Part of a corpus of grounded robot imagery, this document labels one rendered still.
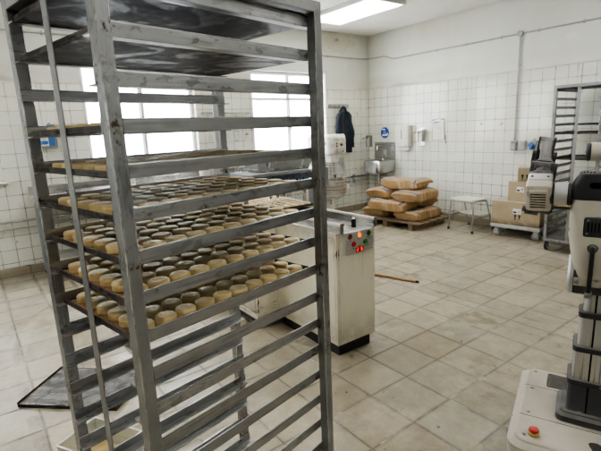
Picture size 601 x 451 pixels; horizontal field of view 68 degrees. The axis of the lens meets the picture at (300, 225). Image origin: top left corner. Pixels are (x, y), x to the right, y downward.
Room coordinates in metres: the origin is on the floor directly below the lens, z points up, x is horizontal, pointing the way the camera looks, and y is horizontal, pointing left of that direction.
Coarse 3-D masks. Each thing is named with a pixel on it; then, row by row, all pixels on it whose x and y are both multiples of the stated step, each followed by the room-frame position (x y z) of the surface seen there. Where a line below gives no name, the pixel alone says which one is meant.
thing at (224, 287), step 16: (240, 272) 1.30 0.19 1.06; (256, 272) 1.28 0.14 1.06; (272, 272) 1.31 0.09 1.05; (288, 272) 1.28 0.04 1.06; (192, 288) 1.18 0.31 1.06; (208, 288) 1.16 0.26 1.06; (224, 288) 1.18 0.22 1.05; (240, 288) 1.15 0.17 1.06; (80, 304) 1.13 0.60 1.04; (96, 304) 1.10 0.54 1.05; (112, 304) 1.07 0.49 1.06; (160, 304) 1.09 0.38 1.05; (176, 304) 1.06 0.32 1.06; (192, 304) 1.05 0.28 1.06; (208, 304) 1.06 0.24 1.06; (112, 320) 1.01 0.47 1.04; (160, 320) 0.97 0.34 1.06
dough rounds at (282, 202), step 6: (264, 198) 3.73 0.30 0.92; (276, 198) 3.73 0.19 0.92; (282, 198) 3.68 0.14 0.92; (258, 204) 3.41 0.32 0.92; (264, 204) 3.44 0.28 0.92; (270, 204) 3.40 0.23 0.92; (276, 204) 3.39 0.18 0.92; (282, 204) 3.36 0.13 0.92; (288, 204) 3.37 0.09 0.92; (294, 204) 3.34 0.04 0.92; (300, 204) 3.36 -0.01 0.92
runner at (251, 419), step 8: (312, 376) 1.29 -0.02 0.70; (296, 384) 1.24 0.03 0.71; (304, 384) 1.26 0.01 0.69; (288, 392) 1.21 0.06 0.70; (296, 392) 1.24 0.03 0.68; (272, 400) 1.16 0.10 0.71; (280, 400) 1.18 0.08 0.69; (264, 408) 1.14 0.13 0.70; (272, 408) 1.16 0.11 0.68; (248, 416) 1.09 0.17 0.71; (256, 416) 1.11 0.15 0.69; (240, 424) 1.07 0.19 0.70; (248, 424) 1.09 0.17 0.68; (224, 432) 1.03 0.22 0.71; (232, 432) 1.05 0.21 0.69; (216, 440) 1.01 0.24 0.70; (224, 440) 1.03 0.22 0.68; (200, 448) 0.97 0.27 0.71; (208, 448) 0.99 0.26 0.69
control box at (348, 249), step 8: (352, 232) 2.70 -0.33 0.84; (360, 232) 2.73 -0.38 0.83; (344, 240) 2.66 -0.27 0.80; (352, 240) 2.69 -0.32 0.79; (360, 240) 2.73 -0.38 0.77; (368, 240) 2.78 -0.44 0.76; (344, 248) 2.66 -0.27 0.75; (352, 248) 2.69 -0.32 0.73; (360, 248) 2.73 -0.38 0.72; (368, 248) 2.77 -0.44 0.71
